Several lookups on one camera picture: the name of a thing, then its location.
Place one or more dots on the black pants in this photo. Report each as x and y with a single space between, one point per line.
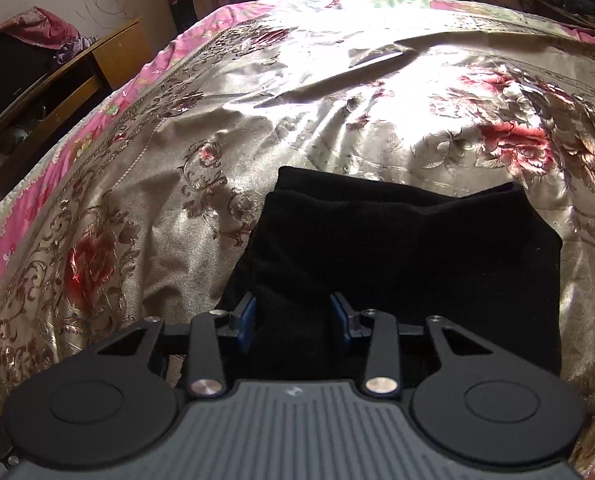
485 261

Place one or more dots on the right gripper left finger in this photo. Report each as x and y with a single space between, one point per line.
219 342

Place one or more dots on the floral satin bedspread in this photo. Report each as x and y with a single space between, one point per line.
146 204

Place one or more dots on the red hanging bag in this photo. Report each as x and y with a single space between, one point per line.
184 14

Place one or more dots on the black television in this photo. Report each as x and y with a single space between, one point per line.
21 65

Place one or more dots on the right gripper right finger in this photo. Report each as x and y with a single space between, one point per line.
372 337

